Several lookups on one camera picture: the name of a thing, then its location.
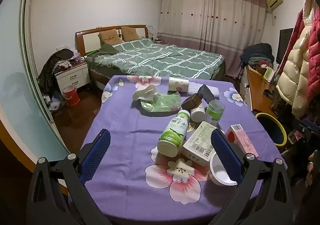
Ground bed with green checked quilt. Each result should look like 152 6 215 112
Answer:
86 37 225 85

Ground red bucket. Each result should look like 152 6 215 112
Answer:
62 85 80 107

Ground frosted glass sliding door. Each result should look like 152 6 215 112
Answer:
0 0 70 155

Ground wooden headboard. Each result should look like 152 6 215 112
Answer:
75 24 148 57

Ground plastic bags on floor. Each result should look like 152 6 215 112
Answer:
45 90 66 112

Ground wooden desk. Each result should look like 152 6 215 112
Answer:
240 65 278 118

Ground white plastic bowl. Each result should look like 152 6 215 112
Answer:
209 151 238 186

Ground black television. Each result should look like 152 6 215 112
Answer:
276 27 294 65

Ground small white bottle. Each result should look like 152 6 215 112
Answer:
190 105 206 123

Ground dark jacket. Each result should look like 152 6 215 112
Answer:
37 49 75 90

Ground pink carton box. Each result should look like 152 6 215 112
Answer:
225 124 260 158

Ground black wrapper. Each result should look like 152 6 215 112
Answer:
197 84 215 103

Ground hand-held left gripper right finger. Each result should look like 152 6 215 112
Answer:
210 129 293 225

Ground clear jar with green lid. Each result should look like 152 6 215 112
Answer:
205 100 225 127

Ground green and white drink bottle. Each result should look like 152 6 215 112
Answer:
157 109 190 157

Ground red puffer coat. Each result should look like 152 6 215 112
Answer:
300 0 320 115

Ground green and white small box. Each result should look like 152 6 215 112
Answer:
262 67 275 82

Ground white folded towel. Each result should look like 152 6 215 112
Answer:
187 82 220 97

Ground cream puffer coat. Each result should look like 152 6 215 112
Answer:
276 24 314 119

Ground pink striped curtain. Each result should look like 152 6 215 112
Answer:
157 0 268 53

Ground pile of folded clothes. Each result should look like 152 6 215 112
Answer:
240 43 275 70

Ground white nightstand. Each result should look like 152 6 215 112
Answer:
55 61 91 93

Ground crumpled white tissue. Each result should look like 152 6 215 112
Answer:
132 85 158 102

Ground person's right hand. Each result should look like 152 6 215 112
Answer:
308 151 320 174

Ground green plastic bag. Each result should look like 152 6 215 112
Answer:
140 92 182 112

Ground brown pillow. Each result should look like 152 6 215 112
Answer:
121 26 141 42
98 29 122 46

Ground brown paper box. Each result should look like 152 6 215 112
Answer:
181 92 203 110

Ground pale green barcode box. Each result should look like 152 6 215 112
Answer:
181 121 218 167

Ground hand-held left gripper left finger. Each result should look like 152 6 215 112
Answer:
26 129 112 225

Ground purple floral tablecloth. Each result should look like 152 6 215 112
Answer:
67 75 288 225

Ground yellow-rimmed blue trash bin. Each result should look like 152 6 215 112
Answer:
254 112 287 146

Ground dark green cloth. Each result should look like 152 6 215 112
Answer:
96 44 119 55

